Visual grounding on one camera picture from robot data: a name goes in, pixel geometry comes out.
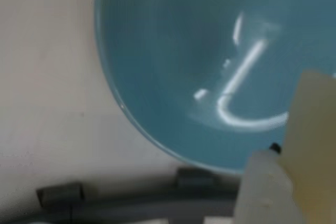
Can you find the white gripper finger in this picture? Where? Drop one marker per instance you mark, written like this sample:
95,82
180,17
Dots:
262,190

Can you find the blue round dish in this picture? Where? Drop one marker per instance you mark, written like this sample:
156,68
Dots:
170,64

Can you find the gray circular toy train track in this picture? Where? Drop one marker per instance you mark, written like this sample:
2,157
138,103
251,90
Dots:
131,203

